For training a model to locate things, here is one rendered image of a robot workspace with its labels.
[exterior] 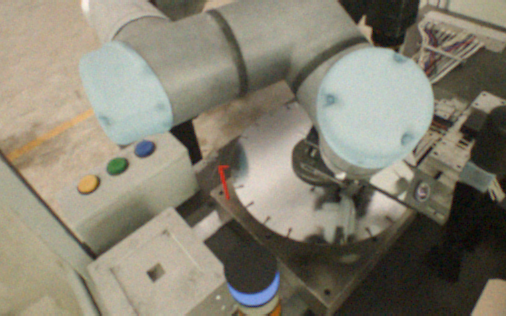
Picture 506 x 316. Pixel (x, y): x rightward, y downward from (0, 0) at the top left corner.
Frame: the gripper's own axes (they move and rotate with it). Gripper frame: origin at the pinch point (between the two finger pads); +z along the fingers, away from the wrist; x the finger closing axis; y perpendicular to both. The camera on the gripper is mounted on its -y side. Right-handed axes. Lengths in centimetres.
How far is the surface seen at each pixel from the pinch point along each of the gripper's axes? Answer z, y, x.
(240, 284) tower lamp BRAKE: -28.1, 5.1, 16.1
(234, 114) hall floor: 145, 74, -22
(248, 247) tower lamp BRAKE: -26.4, 6.2, 13.5
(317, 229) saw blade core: -1.2, 1.3, 10.2
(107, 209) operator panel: 5.9, 38.6, 27.7
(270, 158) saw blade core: 5.7, 14.3, 3.2
